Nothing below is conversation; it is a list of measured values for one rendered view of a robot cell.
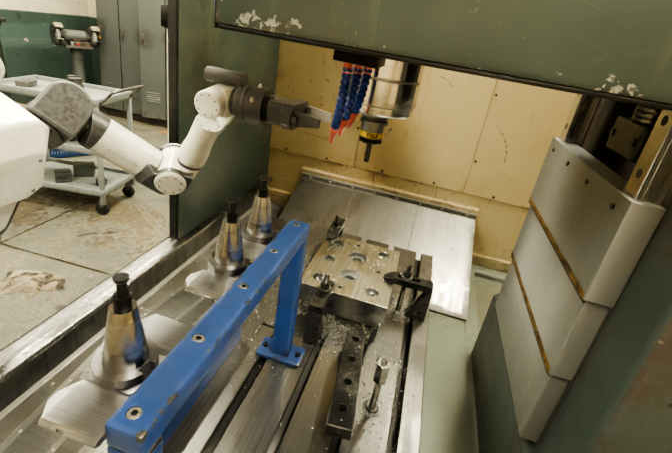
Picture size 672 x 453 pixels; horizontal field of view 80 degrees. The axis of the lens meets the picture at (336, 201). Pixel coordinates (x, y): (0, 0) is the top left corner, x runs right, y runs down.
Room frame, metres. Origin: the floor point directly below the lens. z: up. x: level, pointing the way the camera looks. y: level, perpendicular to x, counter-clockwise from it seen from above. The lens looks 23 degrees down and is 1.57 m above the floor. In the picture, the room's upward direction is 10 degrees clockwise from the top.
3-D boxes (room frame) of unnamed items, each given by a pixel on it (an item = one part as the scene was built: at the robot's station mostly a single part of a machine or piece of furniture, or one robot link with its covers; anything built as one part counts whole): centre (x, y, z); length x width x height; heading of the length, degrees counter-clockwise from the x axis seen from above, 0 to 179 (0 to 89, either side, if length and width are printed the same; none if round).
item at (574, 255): (0.79, -0.49, 1.16); 0.48 x 0.05 x 0.51; 169
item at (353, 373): (0.60, -0.08, 0.93); 0.26 x 0.05 x 0.06; 174
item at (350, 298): (0.95, -0.08, 0.97); 0.29 x 0.23 x 0.05; 169
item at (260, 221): (0.63, 0.13, 1.26); 0.04 x 0.04 x 0.07
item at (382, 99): (0.87, -0.05, 1.49); 0.16 x 0.16 x 0.12
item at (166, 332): (0.36, 0.18, 1.21); 0.07 x 0.05 x 0.01; 79
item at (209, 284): (0.47, 0.16, 1.21); 0.07 x 0.05 x 0.01; 79
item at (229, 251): (0.52, 0.15, 1.26); 0.04 x 0.04 x 0.07
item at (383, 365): (0.57, -0.14, 0.96); 0.03 x 0.03 x 0.13
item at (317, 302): (0.78, -0.01, 0.97); 0.13 x 0.03 x 0.15; 169
